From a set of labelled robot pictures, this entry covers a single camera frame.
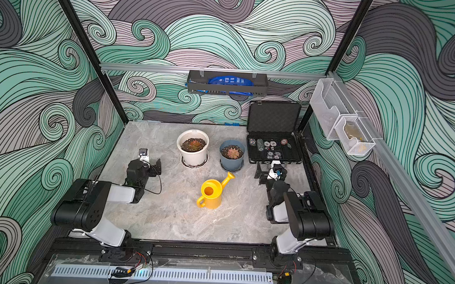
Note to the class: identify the small circuit board right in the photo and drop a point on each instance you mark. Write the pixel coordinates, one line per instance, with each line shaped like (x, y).
(284, 278)

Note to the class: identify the open black tool case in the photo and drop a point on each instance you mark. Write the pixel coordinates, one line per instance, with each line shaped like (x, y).
(271, 131)

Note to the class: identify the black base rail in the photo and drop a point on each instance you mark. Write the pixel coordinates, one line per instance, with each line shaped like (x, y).
(257, 255)

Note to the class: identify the white pot saucer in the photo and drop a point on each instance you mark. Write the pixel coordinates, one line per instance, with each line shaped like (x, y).
(194, 160)

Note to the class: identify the white flower pot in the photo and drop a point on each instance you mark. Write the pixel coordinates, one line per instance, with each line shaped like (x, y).
(195, 133)

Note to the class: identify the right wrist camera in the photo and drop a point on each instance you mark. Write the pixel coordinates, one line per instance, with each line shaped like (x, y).
(275, 170)

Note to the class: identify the blue-grey flower pot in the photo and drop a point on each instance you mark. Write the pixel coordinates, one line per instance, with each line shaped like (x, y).
(228, 164)

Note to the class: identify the red-green succulent in white pot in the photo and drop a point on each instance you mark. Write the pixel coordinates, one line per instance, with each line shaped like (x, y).
(193, 145)

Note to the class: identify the right black frame post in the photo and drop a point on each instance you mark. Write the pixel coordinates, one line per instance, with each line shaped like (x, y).
(348, 16)

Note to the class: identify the small circuit board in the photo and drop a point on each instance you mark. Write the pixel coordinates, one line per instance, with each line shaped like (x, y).
(121, 275)
(284, 278)

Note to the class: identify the aluminium wall rail back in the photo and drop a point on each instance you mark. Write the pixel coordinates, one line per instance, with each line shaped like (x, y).
(170, 69)

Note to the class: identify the clear plastic wall bin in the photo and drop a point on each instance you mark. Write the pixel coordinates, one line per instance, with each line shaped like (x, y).
(330, 103)

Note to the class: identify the small circuit board left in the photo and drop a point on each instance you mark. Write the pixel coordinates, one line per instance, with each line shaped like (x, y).
(121, 275)

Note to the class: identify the white slotted cable duct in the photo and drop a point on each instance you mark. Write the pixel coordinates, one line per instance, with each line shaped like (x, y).
(166, 274)

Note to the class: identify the black frame post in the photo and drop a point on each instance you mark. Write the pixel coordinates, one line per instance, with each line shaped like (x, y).
(77, 27)
(348, 16)

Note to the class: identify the small clear plastic bin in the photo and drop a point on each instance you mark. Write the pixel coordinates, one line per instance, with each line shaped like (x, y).
(353, 137)

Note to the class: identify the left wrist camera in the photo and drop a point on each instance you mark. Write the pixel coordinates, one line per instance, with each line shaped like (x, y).
(144, 155)

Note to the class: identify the black wall-mounted tray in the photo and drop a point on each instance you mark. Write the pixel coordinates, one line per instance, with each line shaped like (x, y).
(197, 83)

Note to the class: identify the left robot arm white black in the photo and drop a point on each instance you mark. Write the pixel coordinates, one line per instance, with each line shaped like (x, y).
(82, 208)

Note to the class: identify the aluminium wall rail right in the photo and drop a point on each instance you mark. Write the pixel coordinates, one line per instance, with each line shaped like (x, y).
(438, 233)

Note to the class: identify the blue object in tray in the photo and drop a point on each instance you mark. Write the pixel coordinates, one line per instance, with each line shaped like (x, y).
(230, 81)

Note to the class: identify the pink succulent in blue pot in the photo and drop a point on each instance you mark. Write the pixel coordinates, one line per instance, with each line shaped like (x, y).
(233, 152)

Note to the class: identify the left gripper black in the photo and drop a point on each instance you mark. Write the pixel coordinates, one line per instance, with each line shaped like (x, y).
(152, 167)

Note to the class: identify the yellow plastic watering can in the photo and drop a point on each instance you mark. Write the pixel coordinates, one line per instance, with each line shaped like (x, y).
(211, 192)

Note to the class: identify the left black frame post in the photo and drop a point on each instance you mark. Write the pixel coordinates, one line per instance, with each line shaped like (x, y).
(77, 27)

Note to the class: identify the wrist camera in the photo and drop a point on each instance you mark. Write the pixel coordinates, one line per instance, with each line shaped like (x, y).
(275, 170)
(144, 155)

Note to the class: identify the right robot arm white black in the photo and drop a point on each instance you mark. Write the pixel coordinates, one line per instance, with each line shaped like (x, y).
(305, 214)

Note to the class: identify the aluminium wall rail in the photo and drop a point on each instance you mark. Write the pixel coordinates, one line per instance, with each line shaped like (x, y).
(438, 233)
(170, 69)

